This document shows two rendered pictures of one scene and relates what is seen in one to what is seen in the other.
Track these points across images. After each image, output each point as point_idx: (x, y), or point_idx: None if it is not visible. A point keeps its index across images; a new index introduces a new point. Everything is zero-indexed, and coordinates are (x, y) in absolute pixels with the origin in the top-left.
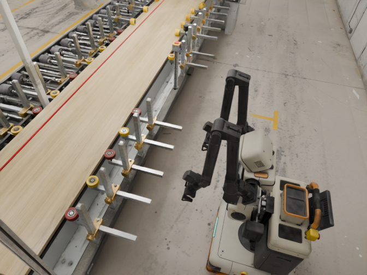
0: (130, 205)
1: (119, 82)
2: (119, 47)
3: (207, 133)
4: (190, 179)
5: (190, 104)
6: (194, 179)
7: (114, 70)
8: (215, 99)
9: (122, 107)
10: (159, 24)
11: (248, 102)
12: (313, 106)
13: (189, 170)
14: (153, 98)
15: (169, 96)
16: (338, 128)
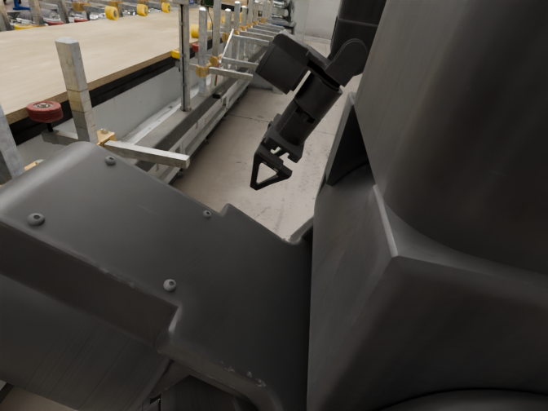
0: (37, 406)
1: (30, 63)
2: (65, 31)
3: (275, 117)
4: (63, 344)
5: (221, 172)
6: (157, 341)
7: (30, 49)
8: (265, 165)
9: (0, 96)
10: (164, 26)
11: (320, 173)
12: None
13: (72, 147)
14: (131, 125)
15: (169, 120)
16: None
